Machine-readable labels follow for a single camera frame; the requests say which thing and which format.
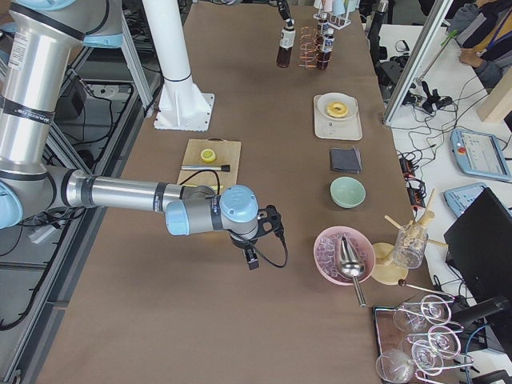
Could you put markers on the tea bottle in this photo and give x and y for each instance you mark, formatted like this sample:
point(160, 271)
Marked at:
point(325, 49)
point(285, 47)
point(322, 26)

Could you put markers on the black monitor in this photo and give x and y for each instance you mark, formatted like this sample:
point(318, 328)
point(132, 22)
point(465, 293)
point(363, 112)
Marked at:
point(480, 247)

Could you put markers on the wine glass rack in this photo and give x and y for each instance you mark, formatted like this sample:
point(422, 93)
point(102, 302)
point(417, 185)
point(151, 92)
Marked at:
point(418, 339)

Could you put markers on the half lemon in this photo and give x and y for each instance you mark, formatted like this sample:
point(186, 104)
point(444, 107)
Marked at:
point(208, 155)

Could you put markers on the copper wire bottle rack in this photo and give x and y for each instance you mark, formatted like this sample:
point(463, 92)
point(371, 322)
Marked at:
point(307, 47)

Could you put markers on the green bowl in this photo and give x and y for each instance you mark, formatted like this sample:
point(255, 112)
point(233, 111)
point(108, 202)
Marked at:
point(347, 192)

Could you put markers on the white round plate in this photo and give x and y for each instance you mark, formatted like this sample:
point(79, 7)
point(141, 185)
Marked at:
point(325, 99)

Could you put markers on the teach pendant blue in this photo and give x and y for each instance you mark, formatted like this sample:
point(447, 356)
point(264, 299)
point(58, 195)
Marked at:
point(478, 154)

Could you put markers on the tea bottle far left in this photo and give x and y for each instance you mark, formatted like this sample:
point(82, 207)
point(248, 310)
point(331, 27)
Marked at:
point(322, 26)

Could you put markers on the beige rabbit tray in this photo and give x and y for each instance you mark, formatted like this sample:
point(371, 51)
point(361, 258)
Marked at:
point(327, 128)

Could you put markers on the glass cup on stand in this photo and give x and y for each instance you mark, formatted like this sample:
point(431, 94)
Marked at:
point(410, 245)

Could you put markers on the bamboo cutting board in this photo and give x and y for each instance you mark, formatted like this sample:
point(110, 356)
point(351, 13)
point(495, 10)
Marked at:
point(226, 152)

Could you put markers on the metal ice scoop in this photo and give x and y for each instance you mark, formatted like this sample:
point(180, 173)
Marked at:
point(350, 266)

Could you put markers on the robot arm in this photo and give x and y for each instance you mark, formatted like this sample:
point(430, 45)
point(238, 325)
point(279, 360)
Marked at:
point(285, 13)
point(46, 33)

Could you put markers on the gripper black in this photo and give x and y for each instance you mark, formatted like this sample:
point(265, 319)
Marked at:
point(242, 243)

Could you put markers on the glazed donut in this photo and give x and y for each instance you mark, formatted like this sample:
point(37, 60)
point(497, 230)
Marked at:
point(337, 109)

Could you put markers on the grey folded cloth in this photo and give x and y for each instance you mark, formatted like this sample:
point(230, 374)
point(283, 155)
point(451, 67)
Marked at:
point(345, 160)

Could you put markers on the pink ice bowl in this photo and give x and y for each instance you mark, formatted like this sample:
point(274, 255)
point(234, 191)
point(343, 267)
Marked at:
point(326, 246)

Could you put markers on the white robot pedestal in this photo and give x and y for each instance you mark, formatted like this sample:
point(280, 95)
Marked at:
point(182, 106)

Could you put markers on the tea bottle right of rack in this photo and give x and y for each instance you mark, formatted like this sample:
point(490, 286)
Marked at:
point(325, 49)

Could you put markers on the steel muddler black tip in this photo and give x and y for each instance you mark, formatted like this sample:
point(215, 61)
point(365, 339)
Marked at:
point(221, 168)

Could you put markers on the tea bottle front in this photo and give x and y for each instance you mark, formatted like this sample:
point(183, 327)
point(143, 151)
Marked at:
point(285, 47)

